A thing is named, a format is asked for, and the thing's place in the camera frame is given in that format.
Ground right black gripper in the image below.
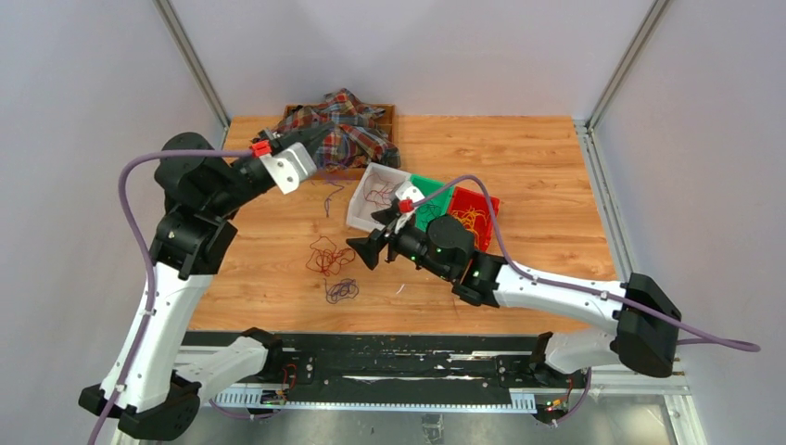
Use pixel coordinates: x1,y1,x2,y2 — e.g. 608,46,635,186
347,209,453,282

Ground red cable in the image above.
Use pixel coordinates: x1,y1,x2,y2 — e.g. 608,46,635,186
361,172,403,213

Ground coloured cable bundle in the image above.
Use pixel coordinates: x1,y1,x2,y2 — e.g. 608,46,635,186
305,235,358,277

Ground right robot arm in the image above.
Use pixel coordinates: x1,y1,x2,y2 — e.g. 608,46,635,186
347,215,681,387

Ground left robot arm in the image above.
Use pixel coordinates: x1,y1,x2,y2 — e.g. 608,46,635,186
79,124,331,441

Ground white plastic bin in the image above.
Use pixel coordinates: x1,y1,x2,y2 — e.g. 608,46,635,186
346,163,412,233

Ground plaid shirt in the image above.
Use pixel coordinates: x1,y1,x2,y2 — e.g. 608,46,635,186
254,88,401,172

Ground green plastic bin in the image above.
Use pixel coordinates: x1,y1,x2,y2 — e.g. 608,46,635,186
410,174,457,234

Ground wooden tray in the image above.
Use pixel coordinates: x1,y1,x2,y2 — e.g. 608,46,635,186
279,103,398,181

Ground red plastic bin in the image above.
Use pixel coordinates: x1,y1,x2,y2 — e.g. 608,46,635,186
448,186,501,251

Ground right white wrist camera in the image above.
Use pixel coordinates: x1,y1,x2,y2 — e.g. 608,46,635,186
393,181,425,234

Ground yellow cables in red bin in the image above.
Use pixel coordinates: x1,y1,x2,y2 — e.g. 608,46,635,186
454,207,494,237

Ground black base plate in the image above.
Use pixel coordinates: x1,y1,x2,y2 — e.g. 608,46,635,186
223,332,592,407

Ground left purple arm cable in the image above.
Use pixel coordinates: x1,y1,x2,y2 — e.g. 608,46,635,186
85,139,274,445

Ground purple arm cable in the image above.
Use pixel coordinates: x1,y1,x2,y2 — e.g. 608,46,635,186
85,139,274,445
399,174,761,426

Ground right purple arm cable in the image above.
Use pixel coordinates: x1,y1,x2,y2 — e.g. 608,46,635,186
399,174,761,426

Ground aluminium frame rail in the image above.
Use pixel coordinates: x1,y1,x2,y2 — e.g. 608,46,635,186
203,365,707,444

